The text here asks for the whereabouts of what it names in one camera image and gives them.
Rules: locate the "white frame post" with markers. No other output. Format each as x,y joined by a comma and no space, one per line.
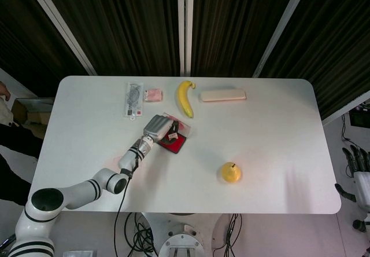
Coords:
345,110
185,25
281,25
60,25

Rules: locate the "person in dark clothes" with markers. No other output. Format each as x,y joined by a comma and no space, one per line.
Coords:
14,152

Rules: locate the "yellow banana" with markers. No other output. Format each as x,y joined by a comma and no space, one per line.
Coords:
182,97

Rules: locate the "red ink pad with lid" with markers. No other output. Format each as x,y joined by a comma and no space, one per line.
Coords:
179,142

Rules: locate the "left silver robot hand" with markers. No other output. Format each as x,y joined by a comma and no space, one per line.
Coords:
156,128

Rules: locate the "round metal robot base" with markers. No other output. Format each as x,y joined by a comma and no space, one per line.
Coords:
182,241

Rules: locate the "yellow pear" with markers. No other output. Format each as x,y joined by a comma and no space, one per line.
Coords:
231,173

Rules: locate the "clear blister pack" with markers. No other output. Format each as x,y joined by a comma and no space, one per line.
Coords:
133,100

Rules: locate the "black curtain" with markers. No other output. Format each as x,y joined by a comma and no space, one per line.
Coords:
237,22
121,22
332,43
23,45

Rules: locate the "pink small packet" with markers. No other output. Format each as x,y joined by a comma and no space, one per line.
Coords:
153,95

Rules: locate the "dark monitor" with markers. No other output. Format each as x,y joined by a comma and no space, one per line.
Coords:
359,118

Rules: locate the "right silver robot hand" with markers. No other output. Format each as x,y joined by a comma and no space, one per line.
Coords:
363,187

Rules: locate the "grey metal box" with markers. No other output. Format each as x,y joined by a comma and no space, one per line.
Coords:
78,254

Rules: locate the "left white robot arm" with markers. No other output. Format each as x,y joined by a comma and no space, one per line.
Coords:
86,187

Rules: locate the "brown cardboard box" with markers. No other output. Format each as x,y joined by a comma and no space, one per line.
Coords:
29,115

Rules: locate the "beige rectangular case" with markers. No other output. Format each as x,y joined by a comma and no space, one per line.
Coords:
223,95

